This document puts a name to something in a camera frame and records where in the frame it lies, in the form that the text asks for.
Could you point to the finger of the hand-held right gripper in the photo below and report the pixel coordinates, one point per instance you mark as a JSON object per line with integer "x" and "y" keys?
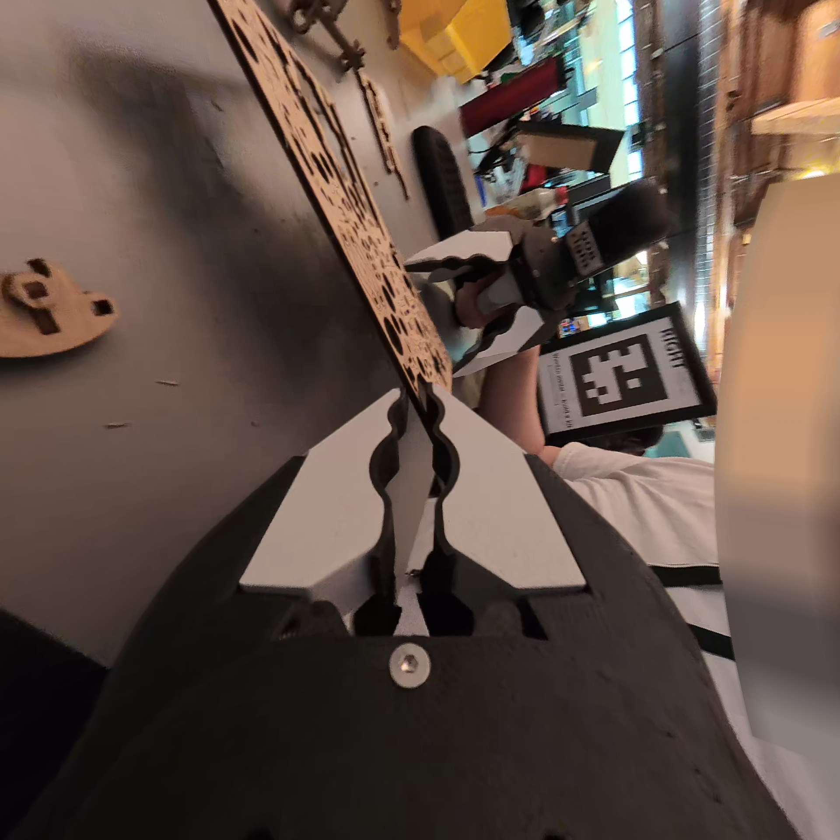
{"x": 472, "y": 249}
{"x": 518, "y": 334}

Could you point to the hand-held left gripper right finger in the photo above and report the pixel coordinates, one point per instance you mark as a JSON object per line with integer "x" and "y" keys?
{"x": 512, "y": 525}

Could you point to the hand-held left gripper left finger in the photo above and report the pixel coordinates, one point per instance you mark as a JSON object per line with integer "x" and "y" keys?
{"x": 315, "y": 525}

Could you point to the long curved wooden model part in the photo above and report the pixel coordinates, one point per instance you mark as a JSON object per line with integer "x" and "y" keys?
{"x": 384, "y": 138}

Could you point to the laser-cut wooden sheet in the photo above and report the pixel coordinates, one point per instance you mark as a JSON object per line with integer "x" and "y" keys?
{"x": 328, "y": 164}

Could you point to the person's right forearm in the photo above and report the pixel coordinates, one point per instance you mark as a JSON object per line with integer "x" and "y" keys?
{"x": 512, "y": 407}

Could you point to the person's right hand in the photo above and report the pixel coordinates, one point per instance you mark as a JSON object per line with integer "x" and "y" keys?
{"x": 471, "y": 305}

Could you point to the black ribbed wrist rest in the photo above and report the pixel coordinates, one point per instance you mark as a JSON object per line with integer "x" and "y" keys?
{"x": 446, "y": 184}

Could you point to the plastic bottle red cap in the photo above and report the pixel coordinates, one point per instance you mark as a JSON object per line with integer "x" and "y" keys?
{"x": 541, "y": 203}

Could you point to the brown cardboard board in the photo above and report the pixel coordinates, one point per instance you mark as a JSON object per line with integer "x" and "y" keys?
{"x": 571, "y": 151}

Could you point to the black framed marker sign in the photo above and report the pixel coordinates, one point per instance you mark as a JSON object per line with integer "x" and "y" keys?
{"x": 623, "y": 374}

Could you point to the person's white shirt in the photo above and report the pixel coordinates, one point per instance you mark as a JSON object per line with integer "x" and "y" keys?
{"x": 643, "y": 512}

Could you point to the red cloth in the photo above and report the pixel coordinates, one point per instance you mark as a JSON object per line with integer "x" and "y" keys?
{"x": 512, "y": 98}

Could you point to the yellow plastic bin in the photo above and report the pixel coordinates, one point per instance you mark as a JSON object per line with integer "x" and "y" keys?
{"x": 459, "y": 33}

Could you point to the small heart-shaped wooden part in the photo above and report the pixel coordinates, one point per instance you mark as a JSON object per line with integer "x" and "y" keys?
{"x": 65, "y": 328}

